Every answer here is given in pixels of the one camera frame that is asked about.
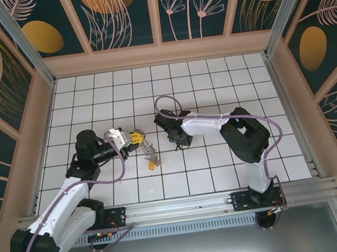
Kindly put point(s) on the yellow tag key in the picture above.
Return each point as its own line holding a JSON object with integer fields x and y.
{"x": 151, "y": 166}

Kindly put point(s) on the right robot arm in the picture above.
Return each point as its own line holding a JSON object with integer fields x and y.
{"x": 211, "y": 124}

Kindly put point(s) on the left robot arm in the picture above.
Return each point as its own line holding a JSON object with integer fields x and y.
{"x": 59, "y": 205}

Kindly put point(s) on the small controller board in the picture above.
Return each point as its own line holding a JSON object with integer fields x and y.
{"x": 277, "y": 210}
{"x": 103, "y": 236}

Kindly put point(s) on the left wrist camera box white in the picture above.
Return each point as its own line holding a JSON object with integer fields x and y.
{"x": 118, "y": 136}

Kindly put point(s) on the aluminium mounting rail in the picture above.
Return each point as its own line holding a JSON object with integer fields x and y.
{"x": 177, "y": 207}

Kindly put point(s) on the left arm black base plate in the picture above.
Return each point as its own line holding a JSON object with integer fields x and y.
{"x": 116, "y": 215}

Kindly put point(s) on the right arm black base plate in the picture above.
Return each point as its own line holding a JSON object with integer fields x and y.
{"x": 241, "y": 200}

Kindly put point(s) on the aluminium side rail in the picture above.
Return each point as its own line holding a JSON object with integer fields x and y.
{"x": 282, "y": 88}

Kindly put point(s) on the aluminium frame post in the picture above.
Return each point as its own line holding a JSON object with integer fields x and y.
{"x": 283, "y": 12}
{"x": 25, "y": 42}

